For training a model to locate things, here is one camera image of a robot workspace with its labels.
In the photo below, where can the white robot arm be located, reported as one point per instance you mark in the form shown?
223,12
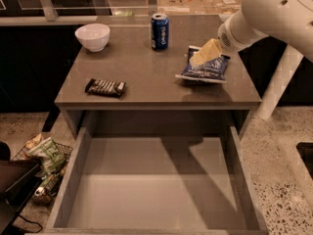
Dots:
287,20

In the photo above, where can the dark chocolate bar wrapper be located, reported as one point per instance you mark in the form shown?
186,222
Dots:
105,87

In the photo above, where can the metal can in basket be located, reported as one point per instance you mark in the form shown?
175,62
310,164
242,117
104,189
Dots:
42,196

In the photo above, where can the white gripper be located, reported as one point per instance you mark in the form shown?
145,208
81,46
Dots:
227,37

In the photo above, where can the cardboard box left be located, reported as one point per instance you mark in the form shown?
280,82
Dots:
180,7

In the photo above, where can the white bowl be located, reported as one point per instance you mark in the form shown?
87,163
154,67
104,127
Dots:
93,36

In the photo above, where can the green chip bag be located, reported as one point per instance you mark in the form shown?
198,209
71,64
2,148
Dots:
49,155

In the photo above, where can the blue chip bag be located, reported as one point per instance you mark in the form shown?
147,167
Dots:
212,71

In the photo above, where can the black wire basket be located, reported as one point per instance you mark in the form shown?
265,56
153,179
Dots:
53,181

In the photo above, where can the blue soda can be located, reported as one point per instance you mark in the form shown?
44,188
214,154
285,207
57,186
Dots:
160,31

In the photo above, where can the open grey top drawer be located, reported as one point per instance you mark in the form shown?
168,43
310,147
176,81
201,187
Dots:
157,173

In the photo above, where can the grey cabinet with top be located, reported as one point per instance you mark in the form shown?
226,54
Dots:
150,76

